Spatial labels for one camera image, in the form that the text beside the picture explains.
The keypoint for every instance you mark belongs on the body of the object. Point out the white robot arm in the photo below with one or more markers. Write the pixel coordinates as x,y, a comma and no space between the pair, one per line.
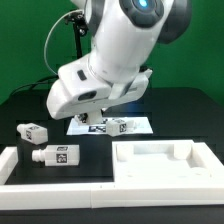
124,33

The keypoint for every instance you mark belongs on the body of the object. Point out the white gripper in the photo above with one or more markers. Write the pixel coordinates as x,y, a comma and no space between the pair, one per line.
78,92

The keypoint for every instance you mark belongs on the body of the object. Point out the white square tabletop part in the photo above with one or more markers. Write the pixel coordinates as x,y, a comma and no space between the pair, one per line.
165,162

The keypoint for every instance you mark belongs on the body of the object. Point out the white sheet with tags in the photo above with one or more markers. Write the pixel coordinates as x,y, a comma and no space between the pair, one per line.
142,126

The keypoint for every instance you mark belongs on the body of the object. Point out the white U-shaped fence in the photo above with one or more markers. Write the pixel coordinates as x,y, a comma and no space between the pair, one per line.
96,195

